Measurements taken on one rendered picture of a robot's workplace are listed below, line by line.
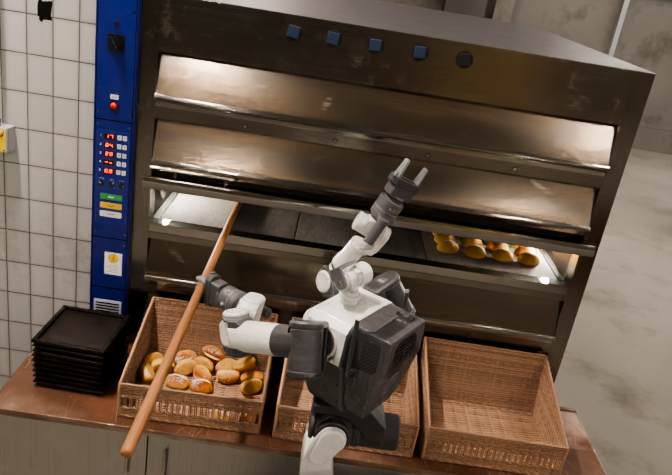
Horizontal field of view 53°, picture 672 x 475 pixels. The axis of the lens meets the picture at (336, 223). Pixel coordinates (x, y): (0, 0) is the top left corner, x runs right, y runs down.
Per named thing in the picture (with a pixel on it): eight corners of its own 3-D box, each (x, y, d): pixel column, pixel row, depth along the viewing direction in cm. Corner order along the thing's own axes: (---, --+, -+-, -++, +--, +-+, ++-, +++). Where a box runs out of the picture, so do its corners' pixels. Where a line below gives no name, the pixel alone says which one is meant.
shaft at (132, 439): (131, 460, 156) (132, 450, 155) (118, 459, 156) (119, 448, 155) (242, 205, 315) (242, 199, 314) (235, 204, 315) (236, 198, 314)
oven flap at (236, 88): (156, 100, 262) (163, 49, 261) (605, 171, 268) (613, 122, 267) (153, 98, 258) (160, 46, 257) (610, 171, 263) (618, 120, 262)
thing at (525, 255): (423, 206, 355) (426, 196, 353) (512, 220, 357) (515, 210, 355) (436, 253, 299) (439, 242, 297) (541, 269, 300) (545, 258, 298)
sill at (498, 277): (152, 225, 289) (152, 217, 287) (562, 288, 294) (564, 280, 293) (148, 231, 283) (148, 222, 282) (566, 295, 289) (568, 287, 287)
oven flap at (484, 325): (146, 278, 291) (153, 232, 290) (551, 339, 296) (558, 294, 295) (143, 279, 286) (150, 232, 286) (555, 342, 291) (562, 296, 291)
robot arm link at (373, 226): (396, 212, 225) (377, 238, 228) (369, 195, 223) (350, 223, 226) (399, 223, 214) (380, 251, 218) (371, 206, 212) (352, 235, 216)
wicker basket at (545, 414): (410, 386, 306) (422, 334, 296) (531, 404, 308) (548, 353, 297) (418, 460, 261) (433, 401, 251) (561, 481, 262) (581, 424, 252)
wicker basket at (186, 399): (148, 348, 302) (151, 294, 292) (272, 365, 305) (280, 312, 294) (113, 417, 257) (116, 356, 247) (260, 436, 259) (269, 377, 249)
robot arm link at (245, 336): (211, 359, 195) (270, 368, 182) (207, 315, 194) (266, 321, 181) (238, 348, 205) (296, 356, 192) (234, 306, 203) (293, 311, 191)
